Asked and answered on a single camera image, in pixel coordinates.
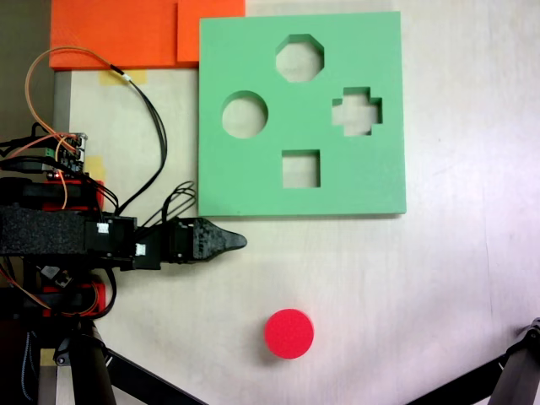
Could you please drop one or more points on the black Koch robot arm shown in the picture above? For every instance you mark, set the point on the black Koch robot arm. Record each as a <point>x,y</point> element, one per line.
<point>42,232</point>

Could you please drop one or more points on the raised orange block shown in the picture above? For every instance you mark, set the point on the raised orange block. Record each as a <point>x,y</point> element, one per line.
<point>211,25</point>

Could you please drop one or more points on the green shape sorting board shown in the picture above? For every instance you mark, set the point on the green shape sorting board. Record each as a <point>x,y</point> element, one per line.
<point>253,190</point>

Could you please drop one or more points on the red cylinder block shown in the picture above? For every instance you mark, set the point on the red cylinder block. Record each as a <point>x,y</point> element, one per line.
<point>289,333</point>

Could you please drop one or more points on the small yellow tape piece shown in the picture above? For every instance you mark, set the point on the small yellow tape piece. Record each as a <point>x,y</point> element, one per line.
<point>47,356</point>
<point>97,166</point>

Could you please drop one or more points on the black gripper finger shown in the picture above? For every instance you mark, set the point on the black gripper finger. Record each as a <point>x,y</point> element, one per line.
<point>215,240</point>

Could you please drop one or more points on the red printed arm base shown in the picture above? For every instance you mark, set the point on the red printed arm base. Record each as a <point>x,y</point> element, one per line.
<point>99,187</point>

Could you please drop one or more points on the flat orange block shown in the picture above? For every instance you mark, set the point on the flat orange block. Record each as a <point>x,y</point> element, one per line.
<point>109,29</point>

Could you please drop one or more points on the thin black tripod brace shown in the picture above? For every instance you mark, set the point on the thin black tripod brace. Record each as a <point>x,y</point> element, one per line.
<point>464,379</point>
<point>147,379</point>

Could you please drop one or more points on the small black circuit board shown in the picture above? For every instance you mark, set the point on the small black circuit board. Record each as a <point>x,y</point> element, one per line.
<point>52,273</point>

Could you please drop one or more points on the black tripod leg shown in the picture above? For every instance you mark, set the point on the black tripod leg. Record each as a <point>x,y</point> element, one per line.
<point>519,371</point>
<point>90,371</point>

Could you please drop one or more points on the wide yellow tape strip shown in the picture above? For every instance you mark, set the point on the wide yellow tape strip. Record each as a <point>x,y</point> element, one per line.
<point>139,77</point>

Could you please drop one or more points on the black controller circuit board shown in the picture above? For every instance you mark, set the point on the black controller circuit board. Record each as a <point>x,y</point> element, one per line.
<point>69,158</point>

